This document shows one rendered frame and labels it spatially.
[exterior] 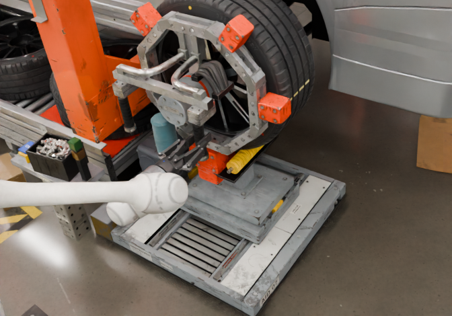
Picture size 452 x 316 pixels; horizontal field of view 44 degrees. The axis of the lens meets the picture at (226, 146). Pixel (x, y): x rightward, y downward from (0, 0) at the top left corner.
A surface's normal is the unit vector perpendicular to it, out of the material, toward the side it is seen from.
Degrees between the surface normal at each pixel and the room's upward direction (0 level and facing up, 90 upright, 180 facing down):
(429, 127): 2
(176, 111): 90
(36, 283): 0
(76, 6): 90
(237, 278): 0
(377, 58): 90
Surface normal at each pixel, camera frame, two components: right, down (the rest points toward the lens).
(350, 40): -0.57, 0.56
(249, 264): -0.09, -0.77
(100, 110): 0.81, 0.30
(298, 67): 0.77, 0.11
